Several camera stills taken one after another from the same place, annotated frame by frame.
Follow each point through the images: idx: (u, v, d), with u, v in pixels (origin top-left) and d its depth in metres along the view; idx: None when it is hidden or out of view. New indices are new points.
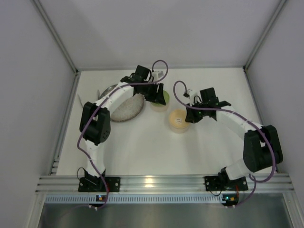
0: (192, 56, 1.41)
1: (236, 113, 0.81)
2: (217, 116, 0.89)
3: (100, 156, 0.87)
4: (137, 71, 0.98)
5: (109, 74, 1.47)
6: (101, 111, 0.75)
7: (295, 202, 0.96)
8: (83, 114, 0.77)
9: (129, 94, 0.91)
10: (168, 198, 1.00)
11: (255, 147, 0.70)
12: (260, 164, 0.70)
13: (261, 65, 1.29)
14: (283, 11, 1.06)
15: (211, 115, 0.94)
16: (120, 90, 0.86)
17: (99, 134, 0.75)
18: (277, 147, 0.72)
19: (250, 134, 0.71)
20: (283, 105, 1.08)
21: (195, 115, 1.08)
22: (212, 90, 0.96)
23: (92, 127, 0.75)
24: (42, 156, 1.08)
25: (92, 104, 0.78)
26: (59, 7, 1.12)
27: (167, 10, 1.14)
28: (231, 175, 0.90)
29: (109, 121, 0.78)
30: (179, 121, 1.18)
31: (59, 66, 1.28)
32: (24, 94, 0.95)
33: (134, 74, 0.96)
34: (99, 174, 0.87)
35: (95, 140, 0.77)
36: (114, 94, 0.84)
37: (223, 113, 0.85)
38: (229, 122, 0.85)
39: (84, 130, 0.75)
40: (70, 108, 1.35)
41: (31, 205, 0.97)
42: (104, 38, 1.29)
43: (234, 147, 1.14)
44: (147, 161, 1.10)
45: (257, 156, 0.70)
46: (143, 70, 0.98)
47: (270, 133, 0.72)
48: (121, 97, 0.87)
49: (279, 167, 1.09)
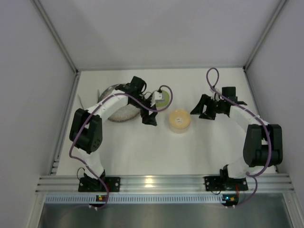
0: (192, 56, 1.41)
1: (247, 110, 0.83)
2: (231, 110, 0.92)
3: (97, 160, 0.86)
4: (133, 81, 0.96)
5: (109, 74, 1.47)
6: (93, 119, 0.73)
7: (295, 202, 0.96)
8: (73, 121, 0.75)
9: (122, 102, 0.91)
10: (168, 198, 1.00)
11: (255, 139, 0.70)
12: (255, 158, 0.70)
13: (261, 64, 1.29)
14: (284, 11, 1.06)
15: (225, 112, 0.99)
16: (115, 98, 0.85)
17: (90, 143, 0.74)
18: (279, 147, 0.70)
19: (253, 126, 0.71)
20: (283, 105, 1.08)
21: (211, 111, 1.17)
22: (233, 90, 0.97)
23: (84, 136, 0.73)
24: (42, 156, 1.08)
25: (84, 111, 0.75)
26: (59, 7, 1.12)
27: (167, 10, 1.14)
28: (231, 171, 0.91)
29: (100, 130, 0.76)
30: (180, 121, 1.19)
31: (59, 66, 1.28)
32: (24, 94, 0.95)
33: (129, 84, 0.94)
34: (98, 176, 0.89)
35: (86, 148, 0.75)
36: (107, 102, 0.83)
37: (237, 109, 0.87)
38: (239, 118, 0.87)
39: (76, 140, 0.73)
40: (71, 108, 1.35)
41: (30, 205, 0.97)
42: (103, 38, 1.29)
43: (235, 146, 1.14)
44: (147, 162, 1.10)
45: (255, 148, 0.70)
46: (137, 81, 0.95)
47: (274, 131, 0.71)
48: (114, 104, 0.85)
49: (279, 167, 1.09)
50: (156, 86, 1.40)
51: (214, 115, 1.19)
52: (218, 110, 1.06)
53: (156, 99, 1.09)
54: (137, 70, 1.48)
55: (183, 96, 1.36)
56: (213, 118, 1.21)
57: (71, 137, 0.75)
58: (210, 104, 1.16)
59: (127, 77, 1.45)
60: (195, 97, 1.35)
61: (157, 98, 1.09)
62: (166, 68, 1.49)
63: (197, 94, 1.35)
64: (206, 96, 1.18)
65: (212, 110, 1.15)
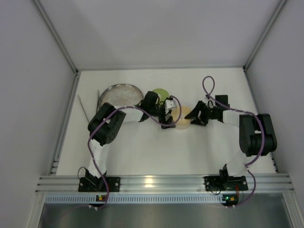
0: (191, 56, 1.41)
1: (237, 109, 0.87)
2: (223, 115, 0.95)
3: (104, 156, 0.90)
4: (146, 98, 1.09)
5: (109, 74, 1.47)
6: (117, 113, 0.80)
7: (295, 202, 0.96)
8: (99, 111, 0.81)
9: (137, 117, 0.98)
10: (168, 198, 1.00)
11: (249, 127, 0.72)
12: (251, 146, 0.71)
13: (261, 65, 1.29)
14: (283, 12, 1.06)
15: (219, 118, 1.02)
16: (134, 109, 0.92)
17: (106, 135, 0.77)
18: (271, 131, 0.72)
19: (244, 116, 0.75)
20: (283, 105, 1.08)
21: (204, 116, 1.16)
22: (226, 98, 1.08)
23: (104, 128, 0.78)
24: (42, 156, 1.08)
25: (110, 105, 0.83)
26: (59, 7, 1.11)
27: (167, 10, 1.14)
28: (230, 170, 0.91)
29: (119, 126, 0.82)
30: (182, 117, 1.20)
31: (58, 66, 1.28)
32: (24, 94, 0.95)
33: (143, 101, 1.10)
34: (101, 174, 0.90)
35: (100, 140, 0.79)
36: (128, 109, 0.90)
37: (230, 111, 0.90)
38: (232, 119, 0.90)
39: (95, 129, 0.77)
40: (71, 108, 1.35)
41: (30, 205, 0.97)
42: (103, 37, 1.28)
43: (235, 146, 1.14)
44: (147, 162, 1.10)
45: (250, 136, 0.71)
46: (150, 99, 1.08)
47: (264, 119, 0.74)
48: (132, 113, 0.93)
49: (279, 167, 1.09)
50: (156, 85, 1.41)
51: (207, 121, 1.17)
52: (212, 117, 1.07)
53: (167, 107, 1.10)
54: (137, 70, 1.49)
55: (183, 95, 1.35)
56: (205, 123, 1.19)
57: (88, 127, 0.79)
58: (204, 110, 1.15)
59: (127, 77, 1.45)
60: (195, 97, 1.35)
61: (169, 106, 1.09)
62: (166, 68, 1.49)
63: (197, 94, 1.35)
64: (202, 102, 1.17)
65: (205, 117, 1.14)
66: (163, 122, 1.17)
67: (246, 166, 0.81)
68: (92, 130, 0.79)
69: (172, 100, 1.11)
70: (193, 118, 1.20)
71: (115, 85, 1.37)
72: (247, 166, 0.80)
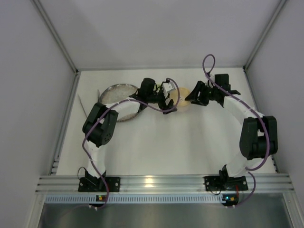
0: (191, 57, 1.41)
1: (242, 101, 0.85)
2: (225, 101, 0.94)
3: (101, 157, 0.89)
4: (141, 86, 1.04)
5: (109, 74, 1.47)
6: (109, 113, 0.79)
7: (295, 201, 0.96)
8: (91, 112, 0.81)
9: (135, 108, 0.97)
10: (168, 198, 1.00)
11: (252, 132, 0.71)
12: (251, 150, 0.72)
13: (261, 65, 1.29)
14: (283, 12, 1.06)
15: (219, 101, 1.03)
16: (129, 102, 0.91)
17: (101, 136, 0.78)
18: (274, 136, 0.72)
19: (248, 119, 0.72)
20: (283, 104, 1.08)
21: (203, 97, 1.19)
22: (226, 77, 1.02)
23: (98, 129, 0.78)
24: (42, 156, 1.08)
25: (101, 104, 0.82)
26: (59, 7, 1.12)
27: (168, 10, 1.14)
28: (231, 171, 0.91)
29: (113, 125, 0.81)
30: (182, 99, 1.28)
31: (58, 66, 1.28)
32: (24, 94, 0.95)
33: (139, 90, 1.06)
34: (99, 174, 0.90)
35: (96, 141, 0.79)
36: (123, 103, 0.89)
37: (232, 99, 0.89)
38: (232, 109, 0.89)
39: (90, 132, 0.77)
40: (71, 108, 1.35)
41: (30, 205, 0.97)
42: (104, 38, 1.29)
43: (234, 145, 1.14)
44: (147, 162, 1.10)
45: (252, 141, 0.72)
46: (147, 87, 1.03)
47: (269, 123, 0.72)
48: (129, 107, 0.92)
49: (279, 166, 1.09)
50: None
51: (206, 102, 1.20)
52: (211, 98, 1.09)
53: (166, 90, 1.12)
54: (137, 70, 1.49)
55: None
56: (205, 104, 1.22)
57: (83, 129, 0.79)
58: (204, 90, 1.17)
59: (127, 77, 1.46)
60: None
61: (168, 89, 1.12)
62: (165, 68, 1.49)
63: None
64: (201, 82, 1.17)
65: (205, 97, 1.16)
66: (165, 108, 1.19)
67: (246, 168, 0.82)
68: (87, 132, 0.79)
69: (169, 83, 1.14)
70: (192, 100, 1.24)
71: (115, 85, 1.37)
72: (246, 168, 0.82)
